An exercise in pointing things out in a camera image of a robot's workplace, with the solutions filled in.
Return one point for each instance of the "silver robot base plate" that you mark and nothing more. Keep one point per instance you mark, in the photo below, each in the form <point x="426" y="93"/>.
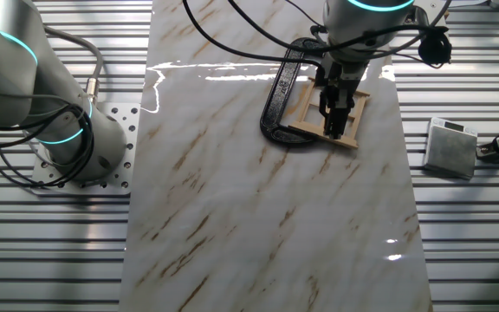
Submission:
<point x="124" y="130"/>

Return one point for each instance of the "black C-clamp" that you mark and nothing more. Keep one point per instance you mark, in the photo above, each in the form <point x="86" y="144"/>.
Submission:
<point x="277" y="95"/>

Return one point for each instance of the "small wooden window frame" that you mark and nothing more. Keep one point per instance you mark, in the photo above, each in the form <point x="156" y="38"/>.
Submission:
<point x="323" y="135"/>

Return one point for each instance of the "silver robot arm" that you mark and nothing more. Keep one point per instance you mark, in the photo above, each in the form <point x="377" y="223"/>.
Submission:
<point x="11" y="78"/>

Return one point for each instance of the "silver digital scale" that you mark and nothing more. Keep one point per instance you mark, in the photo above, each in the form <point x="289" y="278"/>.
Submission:
<point x="449" y="149"/>

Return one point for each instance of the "white marble pattern board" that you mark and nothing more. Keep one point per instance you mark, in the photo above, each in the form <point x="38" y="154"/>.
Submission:
<point x="232" y="195"/>

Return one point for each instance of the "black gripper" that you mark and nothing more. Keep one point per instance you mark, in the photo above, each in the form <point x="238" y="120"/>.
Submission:
<point x="345" y="82"/>

